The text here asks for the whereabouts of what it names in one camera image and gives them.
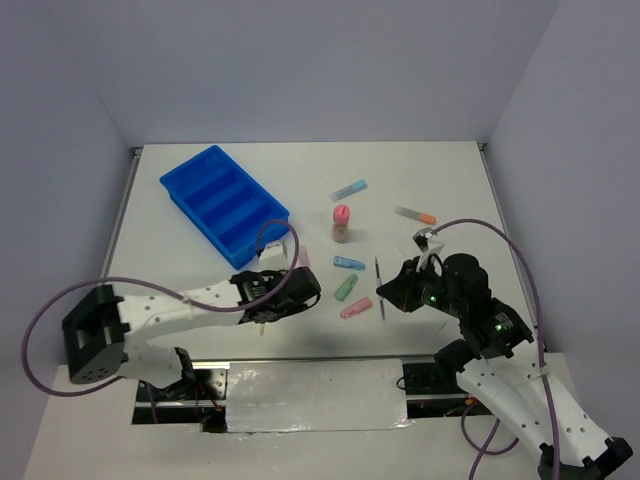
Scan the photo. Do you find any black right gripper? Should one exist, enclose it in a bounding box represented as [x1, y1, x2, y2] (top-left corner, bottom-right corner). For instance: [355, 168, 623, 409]
[375, 254, 464, 316]

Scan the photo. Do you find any black thin pen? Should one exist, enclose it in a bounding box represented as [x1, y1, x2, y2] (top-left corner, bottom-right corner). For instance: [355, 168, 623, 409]
[374, 256, 386, 321]

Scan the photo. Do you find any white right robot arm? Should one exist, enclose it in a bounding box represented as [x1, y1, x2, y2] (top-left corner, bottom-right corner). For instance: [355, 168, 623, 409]
[376, 253, 633, 479]

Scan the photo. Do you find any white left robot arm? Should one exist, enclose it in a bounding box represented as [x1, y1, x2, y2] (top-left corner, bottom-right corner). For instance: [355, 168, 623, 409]
[62, 267, 321, 400]

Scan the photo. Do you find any purple highlighter pen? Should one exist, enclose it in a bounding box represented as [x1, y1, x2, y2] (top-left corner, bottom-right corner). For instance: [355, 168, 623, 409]
[297, 246, 310, 267]

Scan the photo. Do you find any pink highlighter pen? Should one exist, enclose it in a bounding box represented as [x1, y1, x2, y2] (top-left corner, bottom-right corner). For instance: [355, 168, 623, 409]
[340, 297, 373, 319]

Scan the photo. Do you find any green highlighter pen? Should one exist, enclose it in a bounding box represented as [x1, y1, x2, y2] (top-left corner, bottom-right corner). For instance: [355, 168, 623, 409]
[334, 273, 359, 302]

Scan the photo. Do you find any blue mini stapler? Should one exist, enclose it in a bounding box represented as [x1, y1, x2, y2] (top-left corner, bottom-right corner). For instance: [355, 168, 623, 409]
[333, 256, 366, 271]

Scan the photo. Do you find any orange-capped grey marker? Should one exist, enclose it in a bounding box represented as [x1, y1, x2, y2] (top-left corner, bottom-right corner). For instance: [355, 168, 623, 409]
[394, 205, 437, 225]

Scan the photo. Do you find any pink-capped eraser jar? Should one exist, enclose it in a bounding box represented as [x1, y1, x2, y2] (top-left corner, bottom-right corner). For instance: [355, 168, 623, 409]
[331, 204, 351, 243]

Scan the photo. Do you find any blue-capped grey marker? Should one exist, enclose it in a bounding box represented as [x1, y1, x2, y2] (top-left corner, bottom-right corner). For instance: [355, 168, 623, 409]
[329, 180, 367, 202]

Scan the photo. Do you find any blue divided plastic bin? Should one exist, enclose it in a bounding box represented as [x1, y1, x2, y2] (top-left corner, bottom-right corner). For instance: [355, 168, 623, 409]
[159, 145, 289, 270]

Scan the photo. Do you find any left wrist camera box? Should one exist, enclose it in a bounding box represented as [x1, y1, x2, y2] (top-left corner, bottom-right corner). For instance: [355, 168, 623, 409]
[258, 241, 290, 271]

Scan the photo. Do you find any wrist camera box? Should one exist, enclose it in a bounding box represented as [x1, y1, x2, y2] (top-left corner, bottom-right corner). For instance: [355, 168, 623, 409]
[412, 227, 444, 270]
[258, 241, 290, 271]

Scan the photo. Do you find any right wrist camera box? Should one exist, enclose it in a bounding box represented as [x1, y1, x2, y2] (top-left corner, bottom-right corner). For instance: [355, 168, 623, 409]
[412, 227, 444, 270]

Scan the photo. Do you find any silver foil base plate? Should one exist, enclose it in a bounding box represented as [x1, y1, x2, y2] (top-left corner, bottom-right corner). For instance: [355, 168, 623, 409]
[225, 359, 411, 433]

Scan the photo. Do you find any right aluminium table rail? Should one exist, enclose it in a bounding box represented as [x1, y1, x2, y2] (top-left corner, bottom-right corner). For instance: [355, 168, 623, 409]
[476, 142, 547, 354]

